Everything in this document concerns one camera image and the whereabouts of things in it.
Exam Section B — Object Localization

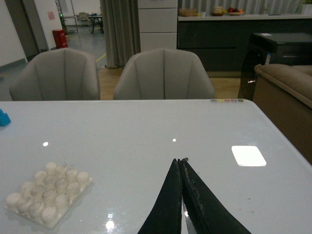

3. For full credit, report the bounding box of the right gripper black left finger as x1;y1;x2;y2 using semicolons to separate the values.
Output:
138;159;182;234

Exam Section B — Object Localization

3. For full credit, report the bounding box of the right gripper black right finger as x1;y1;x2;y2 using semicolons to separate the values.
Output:
179;159;250;234

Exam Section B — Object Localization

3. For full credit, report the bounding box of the blue toy block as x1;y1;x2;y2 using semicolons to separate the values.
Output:
0;109;11;127

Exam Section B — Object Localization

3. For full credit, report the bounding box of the coloured dot sticker strip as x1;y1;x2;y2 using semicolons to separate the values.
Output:
210;99;245;103

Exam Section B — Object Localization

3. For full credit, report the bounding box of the brown sofa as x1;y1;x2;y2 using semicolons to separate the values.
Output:
253;64;312;162

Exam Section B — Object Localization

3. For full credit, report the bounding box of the right grey chair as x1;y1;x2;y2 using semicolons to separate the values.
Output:
113;48;215;100

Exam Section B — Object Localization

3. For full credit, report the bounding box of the grey chair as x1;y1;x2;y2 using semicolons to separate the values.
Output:
113;48;215;100
9;48;100;101

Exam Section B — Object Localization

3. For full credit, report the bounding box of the dark kitchen counter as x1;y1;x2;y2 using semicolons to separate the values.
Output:
177;14;312;72

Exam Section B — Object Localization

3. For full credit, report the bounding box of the black appliance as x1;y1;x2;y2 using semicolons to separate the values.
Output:
238;33;312;100

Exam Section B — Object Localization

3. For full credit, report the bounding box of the left grey chair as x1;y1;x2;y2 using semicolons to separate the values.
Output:
9;48;100;101

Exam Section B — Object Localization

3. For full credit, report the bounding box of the white drawer cabinet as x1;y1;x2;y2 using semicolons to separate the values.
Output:
137;0;178;52

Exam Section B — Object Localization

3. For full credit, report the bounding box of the fruit bowl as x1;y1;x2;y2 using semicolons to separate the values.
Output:
227;7;245;16

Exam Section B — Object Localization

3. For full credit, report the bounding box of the wicker basket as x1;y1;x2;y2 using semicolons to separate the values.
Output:
179;8;196;17

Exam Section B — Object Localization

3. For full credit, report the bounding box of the red fire cabinet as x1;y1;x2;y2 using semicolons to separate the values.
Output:
52;29;68;49

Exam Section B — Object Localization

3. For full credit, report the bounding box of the grey curtain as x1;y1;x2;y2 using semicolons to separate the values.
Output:
100;0;141;68

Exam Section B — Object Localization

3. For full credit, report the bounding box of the white studded base plate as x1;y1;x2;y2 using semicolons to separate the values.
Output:
4;162;94;230

